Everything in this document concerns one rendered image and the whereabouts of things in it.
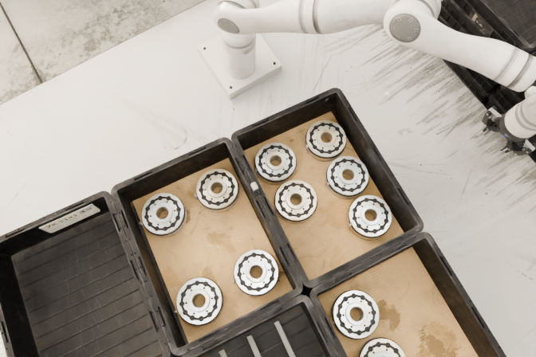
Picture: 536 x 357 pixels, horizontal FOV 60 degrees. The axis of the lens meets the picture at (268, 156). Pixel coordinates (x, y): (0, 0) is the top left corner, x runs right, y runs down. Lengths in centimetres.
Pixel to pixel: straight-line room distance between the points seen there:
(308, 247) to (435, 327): 33
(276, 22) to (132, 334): 77
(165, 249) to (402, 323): 57
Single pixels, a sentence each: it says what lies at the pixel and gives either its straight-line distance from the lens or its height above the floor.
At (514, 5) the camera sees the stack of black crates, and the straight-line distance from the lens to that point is 207.
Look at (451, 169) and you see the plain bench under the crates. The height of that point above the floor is 70.
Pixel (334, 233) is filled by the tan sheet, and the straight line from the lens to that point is 113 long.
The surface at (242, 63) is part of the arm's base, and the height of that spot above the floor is 83.
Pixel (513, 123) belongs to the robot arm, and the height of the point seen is 103.
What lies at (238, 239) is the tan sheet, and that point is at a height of 83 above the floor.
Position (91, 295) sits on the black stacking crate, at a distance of 118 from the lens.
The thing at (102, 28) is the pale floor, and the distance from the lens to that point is 255.
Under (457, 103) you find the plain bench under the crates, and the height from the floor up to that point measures 70.
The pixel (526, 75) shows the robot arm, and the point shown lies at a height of 120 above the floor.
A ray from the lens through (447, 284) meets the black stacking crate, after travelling 111.
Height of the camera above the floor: 193
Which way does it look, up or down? 69 degrees down
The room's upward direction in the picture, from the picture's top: 1 degrees counter-clockwise
